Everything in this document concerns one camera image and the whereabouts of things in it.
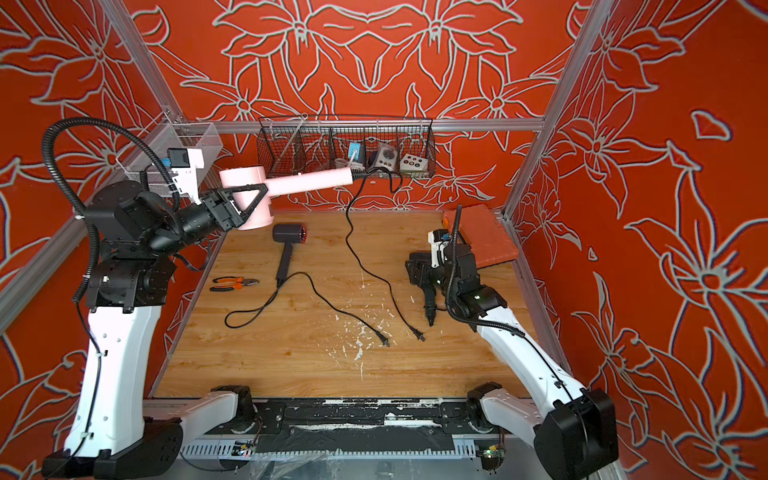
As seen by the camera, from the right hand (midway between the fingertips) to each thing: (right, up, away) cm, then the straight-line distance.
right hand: (409, 261), depth 78 cm
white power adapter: (-6, +32, +13) cm, 35 cm away
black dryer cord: (-54, -19, +15) cm, 59 cm away
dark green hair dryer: (+9, -11, +15) cm, 21 cm away
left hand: (-30, +15, -25) cm, 42 cm away
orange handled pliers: (-55, -9, +20) cm, 59 cm away
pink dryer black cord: (-9, -7, +11) cm, 15 cm away
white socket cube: (+2, +31, +17) cm, 35 cm away
